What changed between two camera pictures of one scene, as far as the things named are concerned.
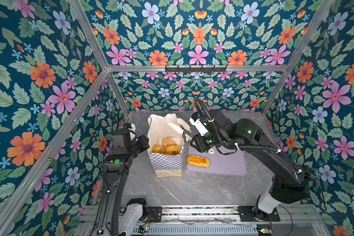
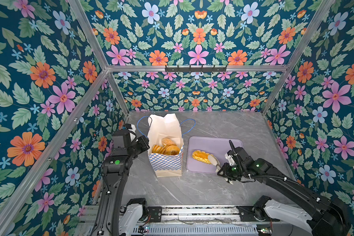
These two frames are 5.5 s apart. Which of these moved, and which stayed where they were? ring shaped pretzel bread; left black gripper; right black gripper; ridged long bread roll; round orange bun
Moved: right black gripper
Stayed: left black gripper; round orange bun; ring shaped pretzel bread; ridged long bread roll
